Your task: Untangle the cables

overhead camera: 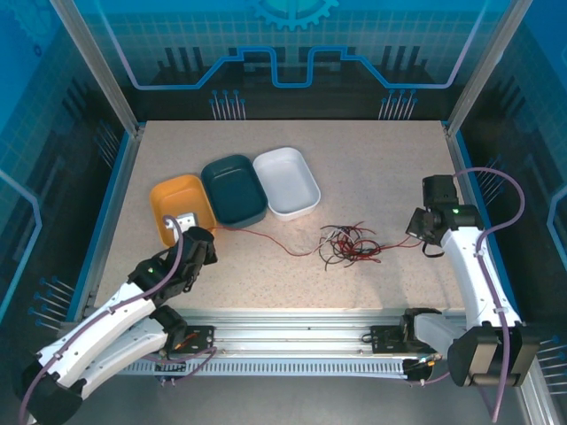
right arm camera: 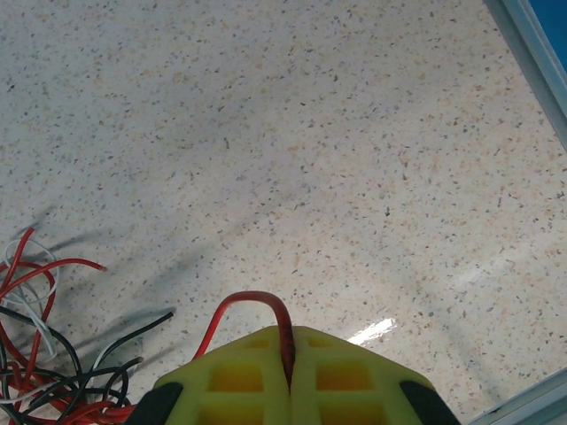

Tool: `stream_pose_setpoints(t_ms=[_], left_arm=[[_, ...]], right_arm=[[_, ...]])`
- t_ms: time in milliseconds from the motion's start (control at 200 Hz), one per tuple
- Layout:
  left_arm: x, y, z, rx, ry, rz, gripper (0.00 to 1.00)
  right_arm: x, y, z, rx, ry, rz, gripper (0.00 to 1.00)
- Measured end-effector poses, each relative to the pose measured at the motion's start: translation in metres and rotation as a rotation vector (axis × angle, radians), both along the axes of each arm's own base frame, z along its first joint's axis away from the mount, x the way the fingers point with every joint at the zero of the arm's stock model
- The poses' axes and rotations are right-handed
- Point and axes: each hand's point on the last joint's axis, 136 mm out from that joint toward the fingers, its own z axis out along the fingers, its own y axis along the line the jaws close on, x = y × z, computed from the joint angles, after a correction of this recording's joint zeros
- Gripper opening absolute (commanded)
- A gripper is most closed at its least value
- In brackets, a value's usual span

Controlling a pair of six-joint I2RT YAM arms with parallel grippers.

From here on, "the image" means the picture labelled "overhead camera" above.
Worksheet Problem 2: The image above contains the black cable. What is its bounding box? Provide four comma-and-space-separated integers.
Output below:
316, 228, 384, 274

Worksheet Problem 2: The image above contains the orange plastic tray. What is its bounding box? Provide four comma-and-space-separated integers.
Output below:
149, 174, 217, 249

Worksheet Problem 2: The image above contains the teal plastic tray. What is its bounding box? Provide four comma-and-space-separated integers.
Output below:
200, 153, 269, 230

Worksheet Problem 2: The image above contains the white plastic tray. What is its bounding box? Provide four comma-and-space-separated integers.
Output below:
252, 146, 322, 222

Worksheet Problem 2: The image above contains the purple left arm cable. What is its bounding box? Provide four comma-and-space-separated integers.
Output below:
17, 214, 183, 425

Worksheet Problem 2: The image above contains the aluminium base rail beam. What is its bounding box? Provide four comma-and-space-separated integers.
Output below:
88, 307, 504, 359

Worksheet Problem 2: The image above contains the aluminium frame post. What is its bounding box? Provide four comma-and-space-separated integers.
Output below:
48, 0, 145, 136
445, 0, 532, 136

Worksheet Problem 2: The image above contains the slotted grey cable duct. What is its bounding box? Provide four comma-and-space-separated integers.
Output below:
119, 357, 411, 378

